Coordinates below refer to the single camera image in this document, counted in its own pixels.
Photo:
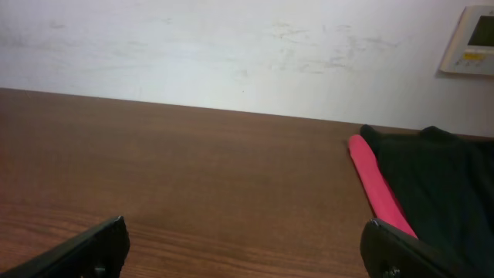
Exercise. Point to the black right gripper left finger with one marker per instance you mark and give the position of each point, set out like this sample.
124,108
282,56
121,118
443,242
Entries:
99,252

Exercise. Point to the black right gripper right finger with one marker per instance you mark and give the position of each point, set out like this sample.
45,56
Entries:
389,252

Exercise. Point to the dark green t-shirt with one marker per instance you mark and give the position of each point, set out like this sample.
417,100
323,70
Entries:
444,184

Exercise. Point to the red garment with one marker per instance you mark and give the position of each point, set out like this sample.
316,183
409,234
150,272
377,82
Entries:
378,192

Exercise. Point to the beige wall control panel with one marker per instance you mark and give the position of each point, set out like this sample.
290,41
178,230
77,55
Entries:
470,50

